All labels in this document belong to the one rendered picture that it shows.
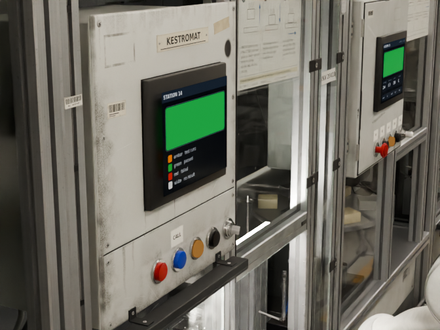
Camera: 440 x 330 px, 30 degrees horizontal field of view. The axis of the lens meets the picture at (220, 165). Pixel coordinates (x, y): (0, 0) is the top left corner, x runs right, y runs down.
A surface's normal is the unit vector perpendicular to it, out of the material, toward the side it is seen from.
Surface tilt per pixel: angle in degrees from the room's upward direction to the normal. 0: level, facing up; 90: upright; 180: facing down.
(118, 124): 90
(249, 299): 90
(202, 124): 90
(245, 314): 90
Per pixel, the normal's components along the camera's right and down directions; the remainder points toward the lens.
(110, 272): 0.88, 0.11
